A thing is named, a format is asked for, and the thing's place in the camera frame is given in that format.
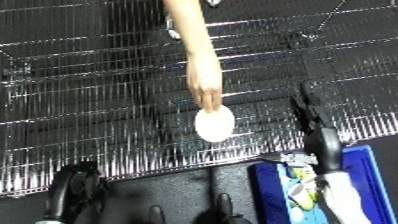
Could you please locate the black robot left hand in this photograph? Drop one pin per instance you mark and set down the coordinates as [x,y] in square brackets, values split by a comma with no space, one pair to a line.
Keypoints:
[74,190]

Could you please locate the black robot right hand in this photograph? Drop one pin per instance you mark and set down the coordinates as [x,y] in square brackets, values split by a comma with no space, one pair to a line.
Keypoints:
[323,146]

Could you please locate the person's hand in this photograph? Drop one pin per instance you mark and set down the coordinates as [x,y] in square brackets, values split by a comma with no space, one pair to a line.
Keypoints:
[205,86]

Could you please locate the white paper cup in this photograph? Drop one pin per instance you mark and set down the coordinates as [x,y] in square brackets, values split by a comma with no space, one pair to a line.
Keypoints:
[214,125]

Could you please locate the pale robot right arm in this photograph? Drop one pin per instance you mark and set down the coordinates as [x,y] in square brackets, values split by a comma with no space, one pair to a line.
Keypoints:
[343,200]

